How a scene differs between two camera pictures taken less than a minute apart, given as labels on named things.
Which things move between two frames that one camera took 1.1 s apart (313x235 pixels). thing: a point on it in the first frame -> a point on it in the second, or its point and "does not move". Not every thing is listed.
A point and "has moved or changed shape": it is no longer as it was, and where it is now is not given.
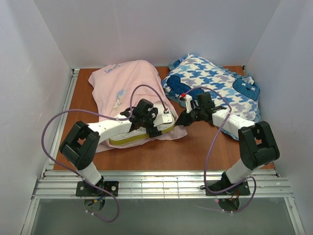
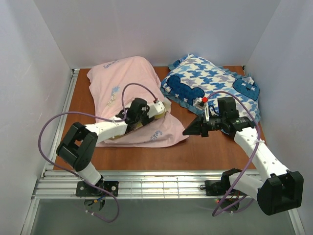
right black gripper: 191,117 -> 203,126
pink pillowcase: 119,86 has moved or changed shape
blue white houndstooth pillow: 190,72 does not move
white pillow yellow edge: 137,135 has moved or changed shape
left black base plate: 83,189 does not move
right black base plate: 243,189 does not move
